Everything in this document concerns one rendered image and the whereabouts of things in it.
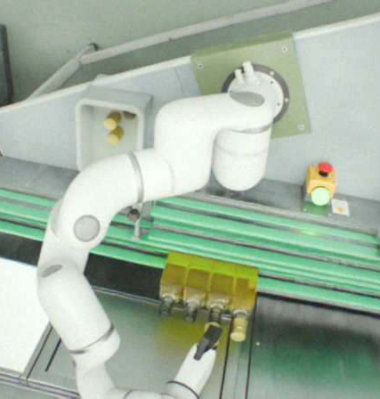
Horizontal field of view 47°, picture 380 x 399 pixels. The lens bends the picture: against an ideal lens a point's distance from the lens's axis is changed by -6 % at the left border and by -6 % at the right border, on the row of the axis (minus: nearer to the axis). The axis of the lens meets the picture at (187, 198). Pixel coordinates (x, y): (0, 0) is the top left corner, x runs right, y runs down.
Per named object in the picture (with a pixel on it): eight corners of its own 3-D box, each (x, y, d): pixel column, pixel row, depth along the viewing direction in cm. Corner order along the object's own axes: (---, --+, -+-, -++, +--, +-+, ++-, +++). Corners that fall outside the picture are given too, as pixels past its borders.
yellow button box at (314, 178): (303, 184, 121) (303, 201, 115) (310, 161, 116) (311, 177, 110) (327, 190, 120) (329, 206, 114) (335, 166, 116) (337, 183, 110)
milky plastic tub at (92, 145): (88, 157, 128) (76, 174, 121) (87, 85, 114) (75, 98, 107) (147, 167, 126) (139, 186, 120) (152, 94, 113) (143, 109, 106)
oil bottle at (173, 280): (173, 243, 124) (156, 303, 107) (175, 228, 121) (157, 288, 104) (194, 248, 124) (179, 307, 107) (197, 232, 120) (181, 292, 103)
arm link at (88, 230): (120, 152, 80) (40, 168, 75) (141, 150, 67) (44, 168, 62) (134, 229, 82) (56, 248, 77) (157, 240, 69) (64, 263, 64)
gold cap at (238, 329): (234, 315, 101) (231, 330, 98) (249, 319, 101) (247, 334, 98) (230, 324, 103) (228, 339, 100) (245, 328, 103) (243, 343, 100)
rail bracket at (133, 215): (138, 218, 120) (125, 250, 111) (141, 165, 110) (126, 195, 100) (149, 220, 120) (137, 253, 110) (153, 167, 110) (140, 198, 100)
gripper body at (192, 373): (193, 419, 87) (214, 375, 96) (198, 394, 81) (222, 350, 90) (160, 402, 90) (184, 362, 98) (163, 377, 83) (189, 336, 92)
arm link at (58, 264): (157, 305, 72) (134, 282, 86) (96, 187, 68) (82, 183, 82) (69, 357, 68) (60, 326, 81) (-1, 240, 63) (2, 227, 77)
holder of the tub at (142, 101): (89, 171, 131) (80, 187, 125) (89, 85, 114) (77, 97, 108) (146, 183, 130) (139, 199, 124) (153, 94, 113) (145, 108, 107)
